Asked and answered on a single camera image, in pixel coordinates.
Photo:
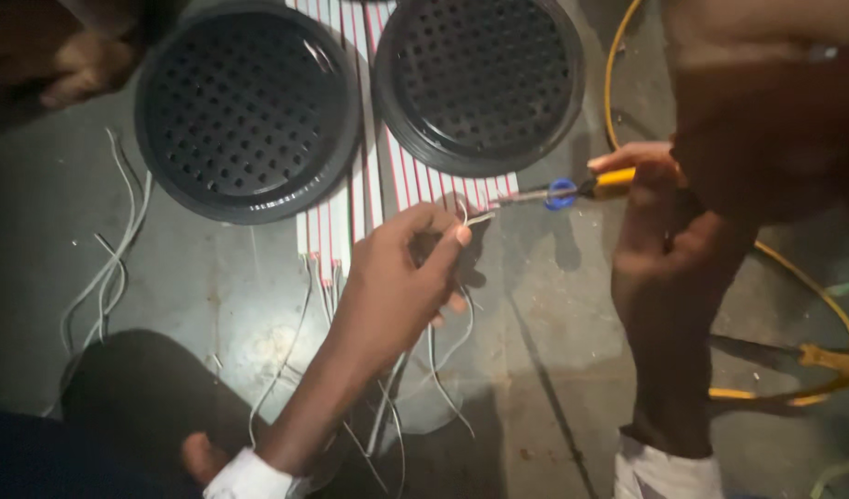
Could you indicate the black perforated round tray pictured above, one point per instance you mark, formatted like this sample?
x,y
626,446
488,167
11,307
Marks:
x,y
480,76
248,111

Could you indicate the white left sleeve cuff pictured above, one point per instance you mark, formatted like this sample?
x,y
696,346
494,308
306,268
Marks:
x,y
251,479

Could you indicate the person's black trouser leg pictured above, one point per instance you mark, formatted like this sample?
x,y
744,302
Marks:
x,y
147,395

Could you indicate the person's right fingers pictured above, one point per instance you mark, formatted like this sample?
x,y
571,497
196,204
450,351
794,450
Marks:
x,y
639,156

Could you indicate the person's dark blue garment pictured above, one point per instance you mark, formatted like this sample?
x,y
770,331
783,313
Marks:
x,y
64,457

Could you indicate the white sleeve cuff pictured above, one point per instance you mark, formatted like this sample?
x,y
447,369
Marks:
x,y
663,475
251,479

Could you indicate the person's bare foot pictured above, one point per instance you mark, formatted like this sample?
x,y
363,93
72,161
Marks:
x,y
203,457

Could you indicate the person's left hand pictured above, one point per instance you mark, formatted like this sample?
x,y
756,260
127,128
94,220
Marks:
x,y
383,291

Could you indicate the row of white red-lined strips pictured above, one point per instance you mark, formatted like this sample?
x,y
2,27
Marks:
x,y
338,229

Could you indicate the white right sleeve cuff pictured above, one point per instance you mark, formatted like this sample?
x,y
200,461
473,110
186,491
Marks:
x,y
663,475

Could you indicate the person's right hand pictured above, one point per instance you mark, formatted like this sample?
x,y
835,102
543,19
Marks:
x,y
650,208

